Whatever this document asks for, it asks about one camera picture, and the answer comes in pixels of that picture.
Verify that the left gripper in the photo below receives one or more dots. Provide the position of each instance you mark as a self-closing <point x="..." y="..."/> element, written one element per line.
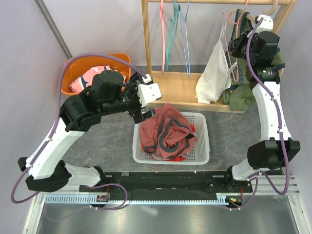
<point x="132" y="87"/>

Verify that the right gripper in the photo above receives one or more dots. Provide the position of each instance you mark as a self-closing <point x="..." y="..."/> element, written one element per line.
<point x="236" y="44"/>

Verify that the dusty rose tank top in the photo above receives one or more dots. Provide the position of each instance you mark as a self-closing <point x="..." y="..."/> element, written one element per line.
<point x="168" y="134"/>

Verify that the red tank top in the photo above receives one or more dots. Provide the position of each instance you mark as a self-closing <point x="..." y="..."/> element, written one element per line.
<point x="179" y="158"/>

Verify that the blue wire hanger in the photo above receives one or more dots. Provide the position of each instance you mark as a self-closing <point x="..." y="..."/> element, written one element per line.
<point x="184" y="36"/>

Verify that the teal plastic hanger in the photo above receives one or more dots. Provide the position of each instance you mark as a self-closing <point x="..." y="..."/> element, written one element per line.
<point x="172" y="34"/>

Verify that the pink plastic hanger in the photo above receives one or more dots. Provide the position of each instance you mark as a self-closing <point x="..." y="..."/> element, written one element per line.
<point x="161" y="15"/>

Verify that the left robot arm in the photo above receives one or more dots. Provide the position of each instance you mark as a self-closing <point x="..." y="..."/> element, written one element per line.
<point x="107" y="95"/>

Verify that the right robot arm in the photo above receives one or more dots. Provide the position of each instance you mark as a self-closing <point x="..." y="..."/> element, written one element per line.
<point x="276" y="148"/>

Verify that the white tank top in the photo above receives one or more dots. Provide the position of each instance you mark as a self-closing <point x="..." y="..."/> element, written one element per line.
<point x="215" y="78"/>

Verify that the beige wooden hanger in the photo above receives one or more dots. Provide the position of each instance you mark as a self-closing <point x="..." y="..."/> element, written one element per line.
<point x="240" y="12"/>

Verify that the green tank top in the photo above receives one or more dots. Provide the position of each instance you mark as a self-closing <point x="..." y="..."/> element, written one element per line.
<point x="239" y="92"/>

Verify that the wooden clothes rack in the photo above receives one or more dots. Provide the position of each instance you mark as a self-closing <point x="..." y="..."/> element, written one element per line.
<point x="178" y="89"/>

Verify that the white plastic basket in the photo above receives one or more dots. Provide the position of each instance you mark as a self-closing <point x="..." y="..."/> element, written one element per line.
<point x="199" y="155"/>

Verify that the patterned clothes in bin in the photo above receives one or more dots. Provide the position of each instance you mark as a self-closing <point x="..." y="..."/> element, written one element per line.
<point x="86" y="78"/>

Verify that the orange plastic bin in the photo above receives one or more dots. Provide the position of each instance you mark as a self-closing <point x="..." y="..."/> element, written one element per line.
<point x="82" y="65"/>

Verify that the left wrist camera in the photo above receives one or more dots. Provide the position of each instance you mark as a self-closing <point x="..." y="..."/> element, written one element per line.
<point x="148" y="91"/>

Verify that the pink wire hanger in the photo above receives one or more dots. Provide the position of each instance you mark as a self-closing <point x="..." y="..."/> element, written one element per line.
<point x="240" y="22"/>

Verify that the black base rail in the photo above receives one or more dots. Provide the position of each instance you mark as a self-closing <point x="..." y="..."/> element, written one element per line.
<point x="169" y="185"/>

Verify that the slotted cable duct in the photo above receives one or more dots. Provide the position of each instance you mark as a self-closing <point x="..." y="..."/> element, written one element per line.
<point x="101" y="200"/>

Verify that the aluminium wall profile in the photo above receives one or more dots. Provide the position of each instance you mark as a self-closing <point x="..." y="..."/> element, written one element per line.
<point x="53" y="27"/>

